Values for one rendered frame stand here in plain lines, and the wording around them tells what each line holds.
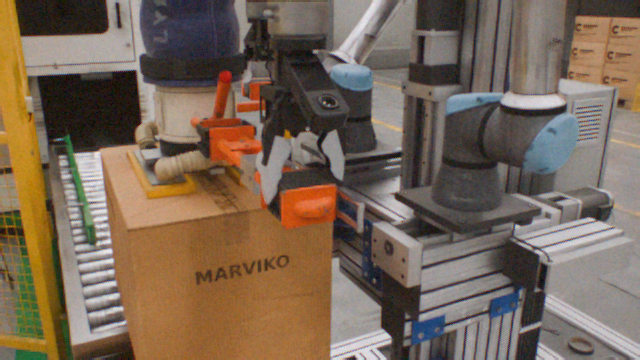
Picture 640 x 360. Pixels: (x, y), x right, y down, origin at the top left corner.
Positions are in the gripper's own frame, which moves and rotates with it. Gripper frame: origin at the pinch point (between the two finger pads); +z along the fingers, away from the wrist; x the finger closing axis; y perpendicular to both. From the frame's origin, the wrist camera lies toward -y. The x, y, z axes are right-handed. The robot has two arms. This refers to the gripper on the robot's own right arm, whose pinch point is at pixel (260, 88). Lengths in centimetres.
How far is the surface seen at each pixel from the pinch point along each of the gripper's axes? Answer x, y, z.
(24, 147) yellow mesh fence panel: -68, -58, 24
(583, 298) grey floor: 173, -8, 122
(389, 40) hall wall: 608, -882, 77
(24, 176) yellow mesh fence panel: -70, -57, 34
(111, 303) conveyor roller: -49, -12, 66
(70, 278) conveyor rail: -60, -22, 60
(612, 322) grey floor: 167, 13, 122
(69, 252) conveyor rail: -59, -43, 60
